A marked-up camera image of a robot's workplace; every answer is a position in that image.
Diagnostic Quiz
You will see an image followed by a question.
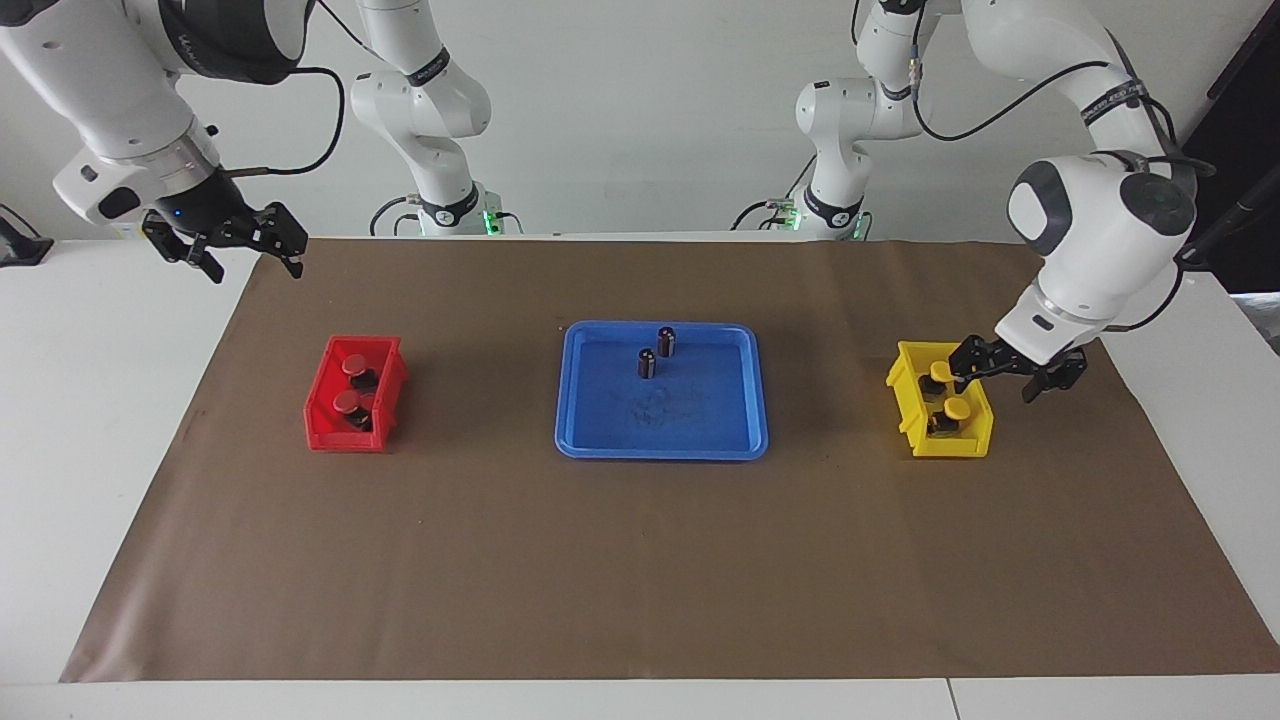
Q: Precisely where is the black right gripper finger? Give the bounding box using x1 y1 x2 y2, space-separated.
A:
254 201 310 280
141 217 227 286

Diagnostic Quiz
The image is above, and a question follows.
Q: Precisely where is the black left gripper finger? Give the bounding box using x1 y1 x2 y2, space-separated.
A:
948 336 1002 394
1021 366 1090 405

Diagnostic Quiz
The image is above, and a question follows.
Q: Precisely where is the yellow plastic storage bin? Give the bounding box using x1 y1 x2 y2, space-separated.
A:
885 340 995 460

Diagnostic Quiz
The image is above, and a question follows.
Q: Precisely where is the black clamp device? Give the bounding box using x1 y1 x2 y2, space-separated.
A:
0 204 55 270

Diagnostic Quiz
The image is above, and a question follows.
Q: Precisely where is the red plastic storage bin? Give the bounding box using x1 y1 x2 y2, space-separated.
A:
303 333 410 454

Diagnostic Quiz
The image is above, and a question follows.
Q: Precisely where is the black stand pole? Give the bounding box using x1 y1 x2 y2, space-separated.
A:
1178 165 1280 271

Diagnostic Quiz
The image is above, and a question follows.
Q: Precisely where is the blue plastic tray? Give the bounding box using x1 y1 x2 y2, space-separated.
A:
554 320 771 462

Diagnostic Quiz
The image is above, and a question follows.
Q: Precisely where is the black panel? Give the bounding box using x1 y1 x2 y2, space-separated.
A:
1180 0 1280 296

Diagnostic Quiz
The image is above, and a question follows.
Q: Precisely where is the brown paper table mat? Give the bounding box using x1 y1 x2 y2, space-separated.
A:
60 235 1280 685

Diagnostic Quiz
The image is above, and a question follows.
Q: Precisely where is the black base cable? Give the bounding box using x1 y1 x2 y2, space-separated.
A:
734 155 821 234
369 194 427 239

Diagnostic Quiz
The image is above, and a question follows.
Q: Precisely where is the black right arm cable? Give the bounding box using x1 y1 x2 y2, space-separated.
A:
224 0 349 180

